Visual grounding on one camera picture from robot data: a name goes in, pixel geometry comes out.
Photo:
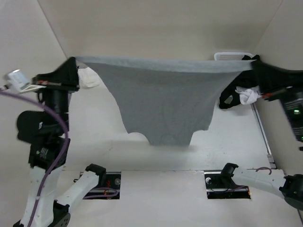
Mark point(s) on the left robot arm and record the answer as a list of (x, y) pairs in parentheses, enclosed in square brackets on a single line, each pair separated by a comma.
[(46, 132)]

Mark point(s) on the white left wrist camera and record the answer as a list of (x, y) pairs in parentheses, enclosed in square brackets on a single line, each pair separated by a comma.
[(16, 81)]

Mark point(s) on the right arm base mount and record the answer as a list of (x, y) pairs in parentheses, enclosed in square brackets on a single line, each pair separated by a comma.
[(219, 184)]

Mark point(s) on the white plastic laundry basket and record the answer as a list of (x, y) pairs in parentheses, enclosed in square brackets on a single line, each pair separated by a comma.
[(231, 56)]

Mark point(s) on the grey tank top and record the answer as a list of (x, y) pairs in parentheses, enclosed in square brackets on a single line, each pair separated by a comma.
[(167, 101)]

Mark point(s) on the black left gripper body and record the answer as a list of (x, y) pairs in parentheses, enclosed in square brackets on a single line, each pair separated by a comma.
[(57, 82)]

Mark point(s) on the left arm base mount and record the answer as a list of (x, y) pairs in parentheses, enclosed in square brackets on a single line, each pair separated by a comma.
[(108, 190)]

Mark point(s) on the black tank top pile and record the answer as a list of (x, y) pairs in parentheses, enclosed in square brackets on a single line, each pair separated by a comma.
[(229, 98)]

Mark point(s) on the white tank top in basket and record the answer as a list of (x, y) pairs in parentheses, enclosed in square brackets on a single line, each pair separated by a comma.
[(248, 95)]

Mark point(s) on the folded white tank top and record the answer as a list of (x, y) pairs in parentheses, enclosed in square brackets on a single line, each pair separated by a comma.
[(88, 78)]

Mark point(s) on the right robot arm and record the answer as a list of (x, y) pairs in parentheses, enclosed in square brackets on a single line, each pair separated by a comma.
[(290, 187)]

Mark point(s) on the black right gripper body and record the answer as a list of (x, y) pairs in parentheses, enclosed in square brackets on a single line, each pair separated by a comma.
[(295, 79)]

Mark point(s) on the aluminium table edge rail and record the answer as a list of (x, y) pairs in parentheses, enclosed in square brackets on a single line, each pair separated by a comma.
[(261, 128)]

